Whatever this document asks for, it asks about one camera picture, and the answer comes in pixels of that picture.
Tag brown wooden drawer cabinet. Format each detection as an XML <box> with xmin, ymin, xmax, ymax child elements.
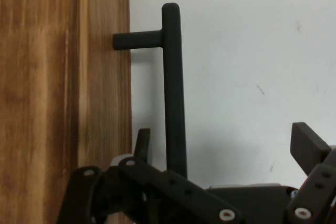
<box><xmin>0</xmin><ymin>0</ymin><xmax>80</xmax><ymax>224</ymax></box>

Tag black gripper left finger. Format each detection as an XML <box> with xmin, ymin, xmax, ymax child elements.
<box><xmin>56</xmin><ymin>128</ymin><xmax>244</xmax><ymax>224</ymax></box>

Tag wooden drawer with black handle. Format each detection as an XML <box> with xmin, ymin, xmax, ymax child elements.
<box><xmin>77</xmin><ymin>0</ymin><xmax>188</xmax><ymax>224</ymax></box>

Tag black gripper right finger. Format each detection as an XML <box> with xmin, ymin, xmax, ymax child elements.
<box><xmin>286</xmin><ymin>122</ymin><xmax>336</xmax><ymax>224</ymax></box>

